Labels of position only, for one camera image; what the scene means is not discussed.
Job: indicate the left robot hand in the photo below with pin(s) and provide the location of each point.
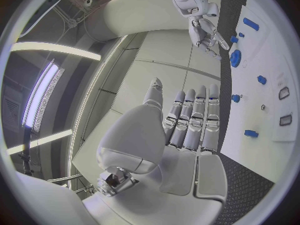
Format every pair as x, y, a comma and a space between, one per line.
140, 135

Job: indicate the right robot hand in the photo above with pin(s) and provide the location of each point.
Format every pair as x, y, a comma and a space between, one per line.
199, 31

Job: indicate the white task board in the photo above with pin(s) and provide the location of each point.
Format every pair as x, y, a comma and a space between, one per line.
257, 116

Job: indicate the small blue peg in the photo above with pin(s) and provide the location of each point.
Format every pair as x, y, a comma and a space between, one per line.
241, 34

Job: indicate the large blue gear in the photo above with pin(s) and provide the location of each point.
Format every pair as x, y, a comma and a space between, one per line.
235, 58

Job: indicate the long blue block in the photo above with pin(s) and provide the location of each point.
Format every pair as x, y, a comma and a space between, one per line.
250, 24

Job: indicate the small blue gear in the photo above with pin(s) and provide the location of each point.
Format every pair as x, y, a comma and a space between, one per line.
235, 98

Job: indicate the glowing light bar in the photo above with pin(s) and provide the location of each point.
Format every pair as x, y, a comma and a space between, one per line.
39, 95

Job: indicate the blue plug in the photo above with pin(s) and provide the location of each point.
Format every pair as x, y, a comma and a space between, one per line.
251, 133

